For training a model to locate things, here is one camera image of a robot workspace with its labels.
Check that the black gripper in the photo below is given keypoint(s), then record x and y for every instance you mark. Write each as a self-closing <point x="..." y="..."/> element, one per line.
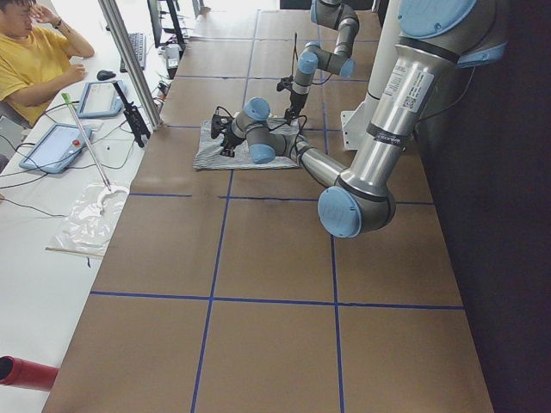
<point x="294" y="101"/>
<point x="228" y="141"/>

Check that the striped polo shirt white collar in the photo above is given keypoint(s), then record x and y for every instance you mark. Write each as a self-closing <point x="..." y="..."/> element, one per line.
<point x="209" y="155"/>

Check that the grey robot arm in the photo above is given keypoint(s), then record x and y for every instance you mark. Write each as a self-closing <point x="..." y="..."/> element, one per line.
<point x="433" y="37"/>
<point x="339" y="17"/>

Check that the black clamp stand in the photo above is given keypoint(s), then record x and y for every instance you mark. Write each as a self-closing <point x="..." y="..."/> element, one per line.
<point x="134" y="118"/>

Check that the blue teach pendant far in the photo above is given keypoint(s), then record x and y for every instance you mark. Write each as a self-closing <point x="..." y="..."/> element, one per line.
<point x="99" y="100"/>

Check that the blue teach pendant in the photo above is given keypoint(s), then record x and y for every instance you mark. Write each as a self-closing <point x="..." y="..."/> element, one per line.
<point x="56" y="150"/>
<point x="99" y="100"/>

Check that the black keyboard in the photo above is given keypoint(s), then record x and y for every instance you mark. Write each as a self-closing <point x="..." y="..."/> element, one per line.
<point x="138" y="43"/>

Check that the black computer mouse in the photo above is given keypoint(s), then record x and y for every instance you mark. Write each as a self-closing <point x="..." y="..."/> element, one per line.
<point x="105" y="75"/>

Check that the clear plastic bag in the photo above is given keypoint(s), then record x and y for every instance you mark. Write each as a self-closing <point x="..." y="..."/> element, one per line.
<point x="88" y="228"/>

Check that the blue teach pendant near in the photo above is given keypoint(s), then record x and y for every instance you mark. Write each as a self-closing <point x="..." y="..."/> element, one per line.
<point x="56" y="150"/>

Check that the long grabber stick green tip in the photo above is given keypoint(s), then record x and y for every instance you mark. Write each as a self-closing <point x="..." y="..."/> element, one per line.
<point x="68" y="102"/>

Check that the person in yellow shirt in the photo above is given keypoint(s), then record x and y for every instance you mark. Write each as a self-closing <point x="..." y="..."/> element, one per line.
<point x="37" y="45"/>

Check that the red cylinder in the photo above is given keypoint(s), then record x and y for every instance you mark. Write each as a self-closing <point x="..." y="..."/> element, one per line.
<point x="27" y="374"/>

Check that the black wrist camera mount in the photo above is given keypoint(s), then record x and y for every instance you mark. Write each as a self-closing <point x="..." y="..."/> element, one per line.
<point x="285" y="83"/>
<point x="219" y="124"/>

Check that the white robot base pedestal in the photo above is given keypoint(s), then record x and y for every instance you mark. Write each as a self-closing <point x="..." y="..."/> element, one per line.
<point x="354" y="123"/>

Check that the aluminium frame post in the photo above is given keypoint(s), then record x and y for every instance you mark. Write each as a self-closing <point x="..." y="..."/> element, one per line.
<point x="119" y="32"/>

